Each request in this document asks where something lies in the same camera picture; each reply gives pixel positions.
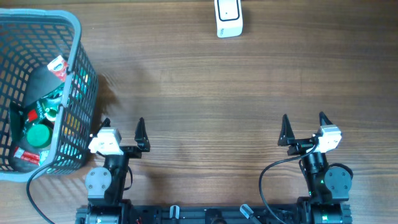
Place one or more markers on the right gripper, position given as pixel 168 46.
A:
pixel 286 138

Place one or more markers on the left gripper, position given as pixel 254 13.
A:
pixel 141 139

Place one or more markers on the green 3M gloves packet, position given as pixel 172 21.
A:
pixel 21 119

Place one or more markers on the green lid jar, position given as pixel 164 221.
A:
pixel 39 136

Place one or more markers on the red sachet pack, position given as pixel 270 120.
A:
pixel 27 156

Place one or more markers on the sriracha bottle green cap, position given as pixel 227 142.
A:
pixel 51 113

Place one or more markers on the mint green wipes packet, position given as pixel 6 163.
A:
pixel 42 156

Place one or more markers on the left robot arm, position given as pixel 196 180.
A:
pixel 106 184

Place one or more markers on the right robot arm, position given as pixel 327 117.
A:
pixel 328 184

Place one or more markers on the white barcode scanner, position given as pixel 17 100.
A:
pixel 229 18

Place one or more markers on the red white tissue packet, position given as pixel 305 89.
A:
pixel 58 67

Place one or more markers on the grey plastic mesh basket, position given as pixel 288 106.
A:
pixel 30 39

